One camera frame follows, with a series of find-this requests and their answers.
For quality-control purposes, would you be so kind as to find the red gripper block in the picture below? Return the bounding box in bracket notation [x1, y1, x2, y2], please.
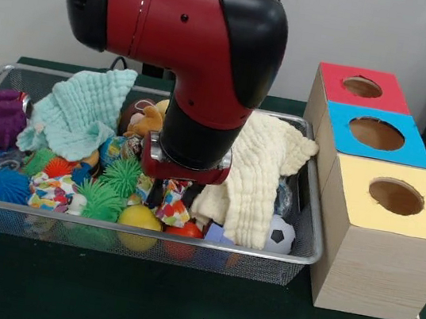
[133, 131, 236, 219]

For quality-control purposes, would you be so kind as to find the colourful heart print cloth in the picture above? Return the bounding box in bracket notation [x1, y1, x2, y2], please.
[124, 171, 197, 230]

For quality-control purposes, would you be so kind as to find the shallow clear mesh bin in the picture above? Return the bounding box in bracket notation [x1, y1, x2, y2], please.
[0, 60, 344, 291]

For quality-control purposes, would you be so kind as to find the wooden box with three holes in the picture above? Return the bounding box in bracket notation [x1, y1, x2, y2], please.
[274, 60, 426, 319]

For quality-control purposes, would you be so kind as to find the smooth yellow ball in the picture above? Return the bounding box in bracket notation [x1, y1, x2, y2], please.
[113, 201, 167, 256]

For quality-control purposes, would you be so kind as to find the green spiky puffer ball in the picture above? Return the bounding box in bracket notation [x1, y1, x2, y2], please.
[97, 155, 145, 202]

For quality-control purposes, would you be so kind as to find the cream muslin cloth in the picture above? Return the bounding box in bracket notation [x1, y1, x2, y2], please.
[184, 104, 324, 257]

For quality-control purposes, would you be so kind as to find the small soccer ball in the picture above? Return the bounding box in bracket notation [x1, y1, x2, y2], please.
[264, 214, 300, 256]

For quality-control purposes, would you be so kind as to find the colourful print cloth with white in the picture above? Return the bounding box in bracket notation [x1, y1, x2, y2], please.
[25, 168, 91, 217]

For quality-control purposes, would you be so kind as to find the mint muslin cloth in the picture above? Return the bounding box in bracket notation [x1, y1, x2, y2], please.
[13, 53, 140, 170]

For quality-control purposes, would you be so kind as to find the blue puffer toy with eyes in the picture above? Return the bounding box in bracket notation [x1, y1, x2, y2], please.
[0, 167, 36, 208]

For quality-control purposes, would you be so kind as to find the black cable loop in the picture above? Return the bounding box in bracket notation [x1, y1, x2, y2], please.
[108, 53, 132, 75]

